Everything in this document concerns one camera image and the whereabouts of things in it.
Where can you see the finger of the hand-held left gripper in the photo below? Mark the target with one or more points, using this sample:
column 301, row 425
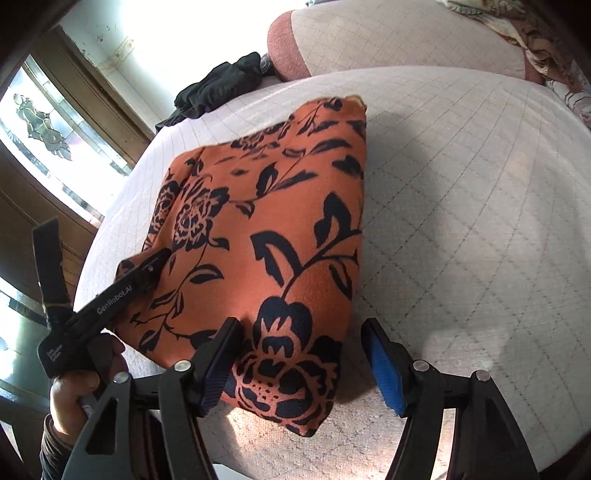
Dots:
column 152, row 265

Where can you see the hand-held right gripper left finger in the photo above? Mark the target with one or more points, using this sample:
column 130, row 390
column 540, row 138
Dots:
column 226, row 355

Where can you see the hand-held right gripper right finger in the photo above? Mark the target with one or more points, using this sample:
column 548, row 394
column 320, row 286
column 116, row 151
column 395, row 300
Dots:
column 385, row 364

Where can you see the orange black floral garment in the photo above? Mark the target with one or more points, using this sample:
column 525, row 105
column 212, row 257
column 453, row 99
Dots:
column 286, row 207

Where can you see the person's left forearm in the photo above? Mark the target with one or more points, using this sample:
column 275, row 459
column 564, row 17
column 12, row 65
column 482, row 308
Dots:
column 53, row 447

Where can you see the person's left hand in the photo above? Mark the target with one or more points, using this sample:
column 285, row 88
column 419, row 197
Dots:
column 69, row 397

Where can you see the brown wooden door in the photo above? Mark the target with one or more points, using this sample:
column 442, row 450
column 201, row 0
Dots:
column 27, row 203

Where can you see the checked pinkish bed cover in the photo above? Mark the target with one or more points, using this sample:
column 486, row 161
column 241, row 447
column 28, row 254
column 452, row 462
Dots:
column 461, row 207

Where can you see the stained glass window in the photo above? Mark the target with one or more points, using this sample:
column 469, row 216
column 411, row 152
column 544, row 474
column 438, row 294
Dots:
column 41, row 124

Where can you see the black cloth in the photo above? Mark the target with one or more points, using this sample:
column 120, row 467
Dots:
column 217, row 83

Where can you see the checked bolster pillow reddish end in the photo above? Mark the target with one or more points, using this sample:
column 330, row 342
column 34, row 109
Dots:
column 392, row 41

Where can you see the beige brown printed cloth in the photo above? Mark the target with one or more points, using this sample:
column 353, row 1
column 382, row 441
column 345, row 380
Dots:
column 545, row 50

